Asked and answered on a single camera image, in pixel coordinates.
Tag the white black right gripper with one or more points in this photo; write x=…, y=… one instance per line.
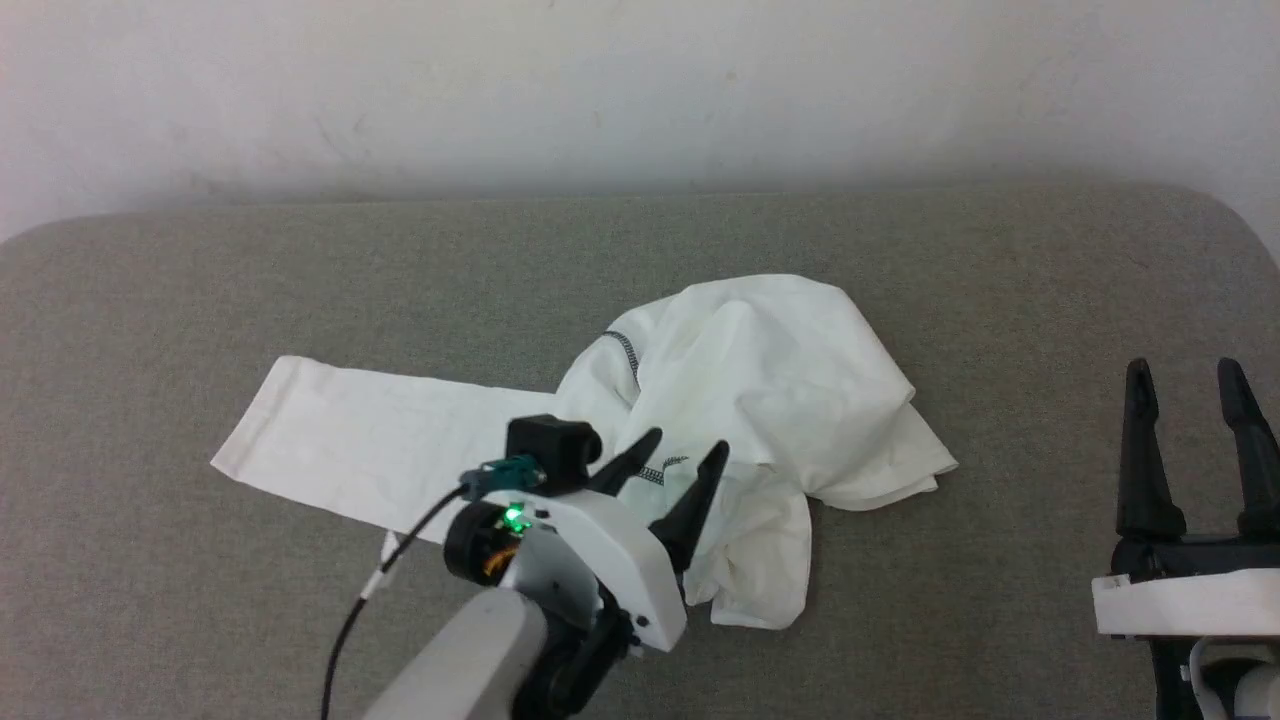
x=1190, y=600

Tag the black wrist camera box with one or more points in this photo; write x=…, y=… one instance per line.
x=550, y=448

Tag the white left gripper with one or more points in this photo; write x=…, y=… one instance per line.
x=610, y=550

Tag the white long-sleeve garment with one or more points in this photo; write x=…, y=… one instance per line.
x=780, y=370

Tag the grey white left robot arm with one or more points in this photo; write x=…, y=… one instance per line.
x=480, y=650

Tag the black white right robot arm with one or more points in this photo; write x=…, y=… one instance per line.
x=1175, y=690

